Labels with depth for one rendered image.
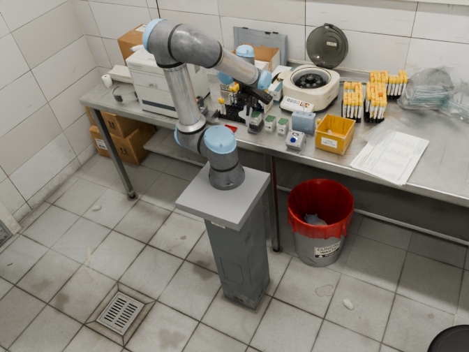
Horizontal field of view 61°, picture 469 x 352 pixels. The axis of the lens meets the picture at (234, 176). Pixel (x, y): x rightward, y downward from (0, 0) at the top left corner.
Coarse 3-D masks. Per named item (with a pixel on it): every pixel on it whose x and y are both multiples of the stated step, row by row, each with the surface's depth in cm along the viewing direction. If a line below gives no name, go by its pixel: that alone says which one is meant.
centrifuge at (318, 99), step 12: (300, 72) 204; (312, 72) 205; (324, 72) 201; (288, 84) 197; (336, 84) 196; (288, 96) 199; (300, 96) 194; (312, 96) 190; (324, 96) 190; (336, 96) 202; (288, 108) 197; (300, 108) 194; (312, 108) 192; (324, 108) 195
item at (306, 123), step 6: (294, 114) 181; (300, 114) 181; (306, 114) 180; (312, 114) 180; (294, 120) 183; (300, 120) 181; (306, 120) 180; (312, 120) 178; (294, 126) 186; (300, 126) 184; (306, 126) 182; (312, 126) 181; (306, 132) 184; (312, 132) 183
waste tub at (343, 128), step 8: (328, 120) 180; (336, 120) 178; (344, 120) 176; (352, 120) 173; (320, 128) 176; (328, 128) 183; (336, 128) 181; (344, 128) 179; (352, 128) 173; (320, 136) 172; (328, 136) 170; (336, 136) 167; (344, 136) 180; (352, 136) 178; (320, 144) 175; (328, 144) 173; (336, 144) 170; (344, 144) 169; (336, 152) 173; (344, 152) 173
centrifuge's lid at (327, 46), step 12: (324, 24) 193; (312, 36) 204; (324, 36) 202; (336, 36) 198; (312, 48) 207; (324, 48) 206; (336, 48) 202; (312, 60) 207; (324, 60) 208; (336, 60) 203
